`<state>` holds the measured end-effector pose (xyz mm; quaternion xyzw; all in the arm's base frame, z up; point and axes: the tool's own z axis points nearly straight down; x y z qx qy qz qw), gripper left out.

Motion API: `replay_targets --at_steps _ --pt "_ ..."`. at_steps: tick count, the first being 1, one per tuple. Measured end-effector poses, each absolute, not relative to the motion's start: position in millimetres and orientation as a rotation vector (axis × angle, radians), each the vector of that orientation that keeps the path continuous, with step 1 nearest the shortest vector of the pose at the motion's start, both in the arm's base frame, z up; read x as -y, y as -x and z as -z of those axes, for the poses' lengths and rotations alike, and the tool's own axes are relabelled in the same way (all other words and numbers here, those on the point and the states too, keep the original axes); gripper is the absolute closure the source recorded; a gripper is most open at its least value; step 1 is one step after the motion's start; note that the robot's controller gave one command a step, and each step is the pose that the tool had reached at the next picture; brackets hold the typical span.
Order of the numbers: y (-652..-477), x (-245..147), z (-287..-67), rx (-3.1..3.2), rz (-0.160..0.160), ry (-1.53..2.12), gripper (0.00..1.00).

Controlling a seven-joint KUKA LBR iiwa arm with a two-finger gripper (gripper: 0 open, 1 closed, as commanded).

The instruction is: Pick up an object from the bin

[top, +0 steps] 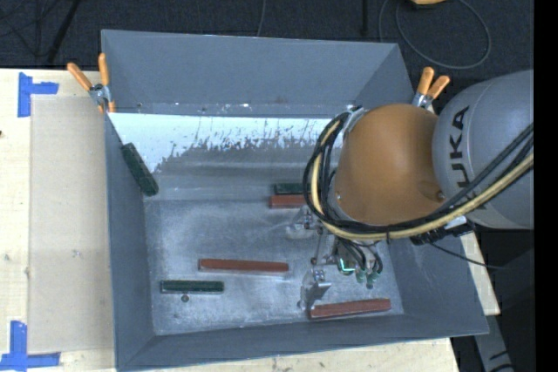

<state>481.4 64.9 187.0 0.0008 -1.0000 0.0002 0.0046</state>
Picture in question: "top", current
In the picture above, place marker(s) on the red-brown flat block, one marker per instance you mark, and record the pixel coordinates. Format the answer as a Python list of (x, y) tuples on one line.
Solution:
[(285, 201), (351, 308), (243, 265)]

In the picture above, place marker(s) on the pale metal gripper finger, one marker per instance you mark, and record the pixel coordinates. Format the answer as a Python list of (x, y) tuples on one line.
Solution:
[(315, 289), (301, 226)]

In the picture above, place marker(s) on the dark green flat block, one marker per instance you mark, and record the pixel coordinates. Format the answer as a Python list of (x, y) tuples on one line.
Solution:
[(288, 188), (192, 286), (139, 170)]

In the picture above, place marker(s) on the pale flat board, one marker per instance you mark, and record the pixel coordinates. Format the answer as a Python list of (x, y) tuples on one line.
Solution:
[(70, 231)]

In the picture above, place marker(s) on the grey metal bin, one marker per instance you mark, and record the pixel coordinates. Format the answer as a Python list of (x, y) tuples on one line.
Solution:
[(226, 231)]

